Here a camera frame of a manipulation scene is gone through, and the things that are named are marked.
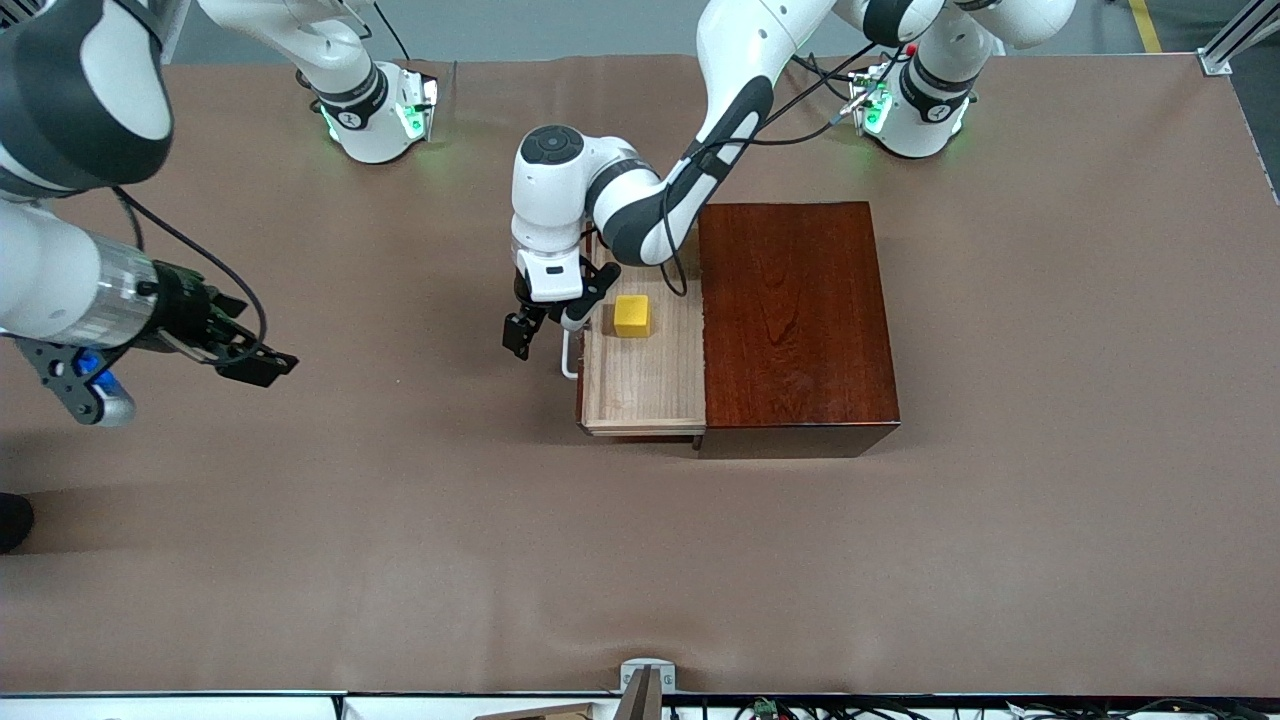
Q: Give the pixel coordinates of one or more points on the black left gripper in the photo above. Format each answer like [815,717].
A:
[527,309]

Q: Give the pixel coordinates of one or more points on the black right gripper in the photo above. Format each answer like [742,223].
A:
[186,310]

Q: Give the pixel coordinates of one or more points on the yellow block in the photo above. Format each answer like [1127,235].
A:
[632,316]

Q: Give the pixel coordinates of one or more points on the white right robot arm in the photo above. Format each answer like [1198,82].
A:
[60,270]

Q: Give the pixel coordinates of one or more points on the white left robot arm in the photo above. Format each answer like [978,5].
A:
[550,210]

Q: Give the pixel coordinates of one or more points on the brown table cover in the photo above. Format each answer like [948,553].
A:
[400,550]

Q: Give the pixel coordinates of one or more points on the dark red wooden cabinet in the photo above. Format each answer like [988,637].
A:
[800,320]

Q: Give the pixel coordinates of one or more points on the black ribbed round object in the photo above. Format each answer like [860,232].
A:
[12,522]

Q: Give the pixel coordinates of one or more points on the brown cardboard piece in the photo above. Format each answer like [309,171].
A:
[540,712]

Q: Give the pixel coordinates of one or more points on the small green connector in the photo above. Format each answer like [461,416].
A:
[765,707]

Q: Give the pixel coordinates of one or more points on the aluminium frame post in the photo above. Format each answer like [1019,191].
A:
[1235,45]
[181,22]

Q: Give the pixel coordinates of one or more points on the silver metal bracket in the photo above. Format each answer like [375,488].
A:
[647,675]

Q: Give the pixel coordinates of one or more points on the white table edge rail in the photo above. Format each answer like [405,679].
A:
[200,708]

